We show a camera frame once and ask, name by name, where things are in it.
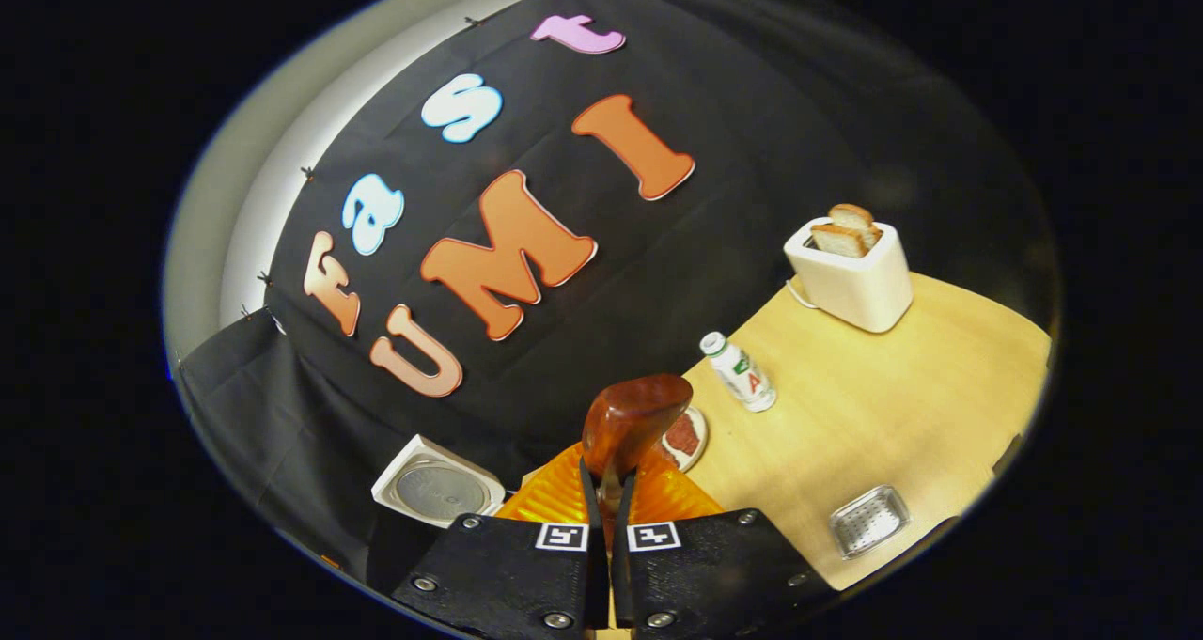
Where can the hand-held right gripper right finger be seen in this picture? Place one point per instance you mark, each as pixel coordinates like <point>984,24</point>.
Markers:
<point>714,565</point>

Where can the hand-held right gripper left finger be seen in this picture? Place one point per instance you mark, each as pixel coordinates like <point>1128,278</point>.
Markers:
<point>507,569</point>

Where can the white rice cooker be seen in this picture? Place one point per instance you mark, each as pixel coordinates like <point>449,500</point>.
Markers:
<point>437,490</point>

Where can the square clear chopstick holder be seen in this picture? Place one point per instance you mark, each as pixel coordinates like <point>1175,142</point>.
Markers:
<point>869,522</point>

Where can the dark brown wooden spoon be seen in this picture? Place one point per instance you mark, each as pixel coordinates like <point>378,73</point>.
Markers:
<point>630,419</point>

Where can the round white plate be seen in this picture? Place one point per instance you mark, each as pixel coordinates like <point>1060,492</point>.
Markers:
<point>700,443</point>

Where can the red meat piece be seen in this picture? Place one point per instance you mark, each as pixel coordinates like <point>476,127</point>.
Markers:
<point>683,436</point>

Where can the small white drink bottle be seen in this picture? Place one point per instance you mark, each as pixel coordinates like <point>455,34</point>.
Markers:
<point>742,377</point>

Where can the white toaster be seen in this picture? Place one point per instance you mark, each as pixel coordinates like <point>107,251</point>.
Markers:
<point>860,288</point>

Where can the toasted bread slice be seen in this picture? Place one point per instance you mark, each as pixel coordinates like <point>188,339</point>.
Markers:
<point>836,241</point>
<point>855,215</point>

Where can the black backdrop cloth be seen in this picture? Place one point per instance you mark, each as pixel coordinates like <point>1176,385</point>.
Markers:
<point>752,151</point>

